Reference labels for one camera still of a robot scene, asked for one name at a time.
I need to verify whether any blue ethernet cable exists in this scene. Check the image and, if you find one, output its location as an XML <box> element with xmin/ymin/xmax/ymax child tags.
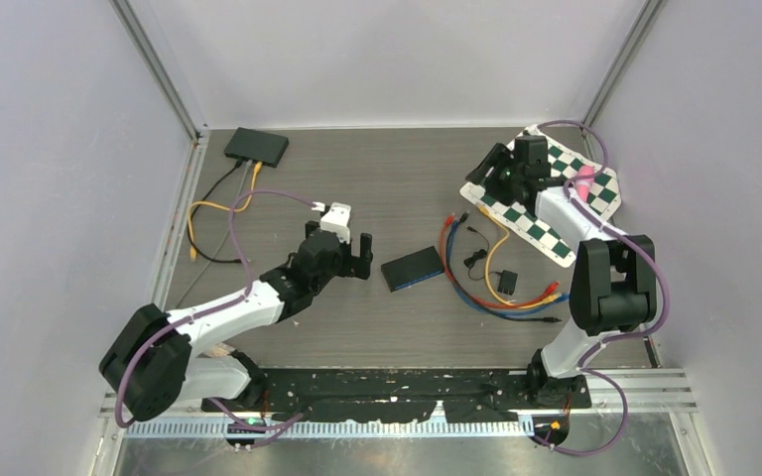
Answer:
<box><xmin>443</xmin><ymin>219</ymin><xmax>570</xmax><ymax>318</ymax></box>

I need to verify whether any black ribbed network switch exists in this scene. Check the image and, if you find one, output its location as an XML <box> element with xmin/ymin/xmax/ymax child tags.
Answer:
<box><xmin>380</xmin><ymin>246</ymin><xmax>444</xmax><ymax>293</ymax></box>

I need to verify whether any red ethernet cable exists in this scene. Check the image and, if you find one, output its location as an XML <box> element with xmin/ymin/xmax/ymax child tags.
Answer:
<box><xmin>439</xmin><ymin>213</ymin><xmax>561</xmax><ymax>310</ymax></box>

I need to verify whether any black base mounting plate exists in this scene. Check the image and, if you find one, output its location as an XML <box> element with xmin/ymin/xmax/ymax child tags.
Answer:
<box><xmin>224</xmin><ymin>368</ymin><xmax>591</xmax><ymax>423</ymax></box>

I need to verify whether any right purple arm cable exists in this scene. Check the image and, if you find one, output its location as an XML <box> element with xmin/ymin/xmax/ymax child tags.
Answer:
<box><xmin>519</xmin><ymin>119</ymin><xmax>672</xmax><ymax>458</ymax></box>

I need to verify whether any black router cable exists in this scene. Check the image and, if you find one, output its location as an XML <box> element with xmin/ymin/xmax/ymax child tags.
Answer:
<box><xmin>188</xmin><ymin>157</ymin><xmax>245</xmax><ymax>266</ymax></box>

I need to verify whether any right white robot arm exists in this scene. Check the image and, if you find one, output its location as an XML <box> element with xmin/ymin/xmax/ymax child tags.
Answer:
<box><xmin>466</xmin><ymin>134</ymin><xmax>657</xmax><ymax>408</ymax></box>

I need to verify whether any black router box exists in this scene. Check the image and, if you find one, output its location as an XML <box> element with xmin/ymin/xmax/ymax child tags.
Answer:
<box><xmin>223</xmin><ymin>127</ymin><xmax>290</xmax><ymax>168</ymax></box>

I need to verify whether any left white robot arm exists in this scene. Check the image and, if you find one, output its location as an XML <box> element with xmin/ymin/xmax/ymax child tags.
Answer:
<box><xmin>99</xmin><ymin>202</ymin><xmax>373</xmax><ymax>428</ymax></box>

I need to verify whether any pink cylindrical tube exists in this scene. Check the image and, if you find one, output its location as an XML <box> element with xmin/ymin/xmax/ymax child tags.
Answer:
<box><xmin>573</xmin><ymin>165</ymin><xmax>595</xmax><ymax>202</ymax></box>

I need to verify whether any black power adapter with cord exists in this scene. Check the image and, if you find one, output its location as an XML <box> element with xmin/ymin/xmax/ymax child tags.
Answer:
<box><xmin>463</xmin><ymin>225</ymin><xmax>518</xmax><ymax>296</ymax></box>

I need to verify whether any grey router cable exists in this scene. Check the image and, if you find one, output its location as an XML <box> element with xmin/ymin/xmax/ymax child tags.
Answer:
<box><xmin>165</xmin><ymin>161</ymin><xmax>253</xmax><ymax>313</ymax></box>

